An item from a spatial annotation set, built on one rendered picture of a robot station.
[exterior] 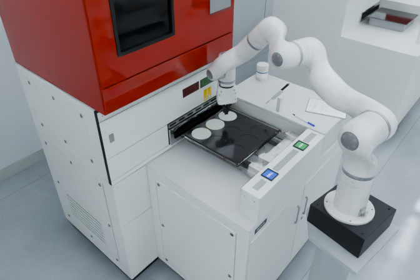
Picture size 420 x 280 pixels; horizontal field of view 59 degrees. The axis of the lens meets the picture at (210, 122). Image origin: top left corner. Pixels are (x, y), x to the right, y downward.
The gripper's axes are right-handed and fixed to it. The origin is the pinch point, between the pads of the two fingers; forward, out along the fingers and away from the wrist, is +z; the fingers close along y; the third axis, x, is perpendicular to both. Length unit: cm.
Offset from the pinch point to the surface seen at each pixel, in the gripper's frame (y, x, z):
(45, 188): -121, 71, 98
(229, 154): -5.3, -26.0, 8.1
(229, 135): -0.8, -11.2, 8.1
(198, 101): -12.9, 8.1, -2.3
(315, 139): 35.9, -31.3, 2.0
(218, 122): -3.7, 0.9, 8.0
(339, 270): 29, -78, 36
